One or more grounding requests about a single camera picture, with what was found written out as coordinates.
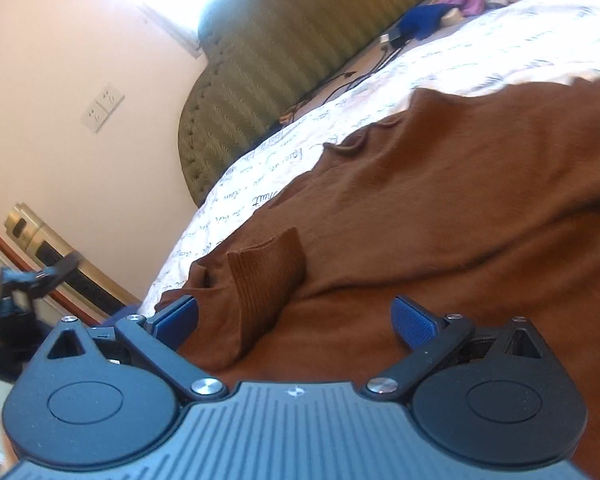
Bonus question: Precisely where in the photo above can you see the white script-printed bedsheet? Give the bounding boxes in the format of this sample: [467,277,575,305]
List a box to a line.
[140,0,600,318]

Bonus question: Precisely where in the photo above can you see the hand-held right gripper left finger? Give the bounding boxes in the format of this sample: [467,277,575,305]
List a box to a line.
[32,296,228,403]

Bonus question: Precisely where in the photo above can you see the white wall socket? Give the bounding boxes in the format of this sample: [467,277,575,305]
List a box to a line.
[81,82,126,135]

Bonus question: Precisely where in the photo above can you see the black cable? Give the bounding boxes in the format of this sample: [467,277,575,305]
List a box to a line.
[300,42,406,106]

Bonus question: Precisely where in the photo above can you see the green striped upholstered headboard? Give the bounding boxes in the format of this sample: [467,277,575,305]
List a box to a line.
[177,0,486,208]

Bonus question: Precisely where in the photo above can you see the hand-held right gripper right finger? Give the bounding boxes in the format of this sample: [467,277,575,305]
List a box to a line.
[361,296,556,405]

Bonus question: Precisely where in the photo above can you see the blue cloth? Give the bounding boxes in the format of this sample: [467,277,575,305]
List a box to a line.
[396,3,462,42]

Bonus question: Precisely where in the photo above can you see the gold black bedside panel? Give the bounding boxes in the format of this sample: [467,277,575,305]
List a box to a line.
[2,202,143,313]

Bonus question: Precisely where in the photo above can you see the brown knit sweater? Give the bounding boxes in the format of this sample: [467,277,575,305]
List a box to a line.
[152,76,600,476]

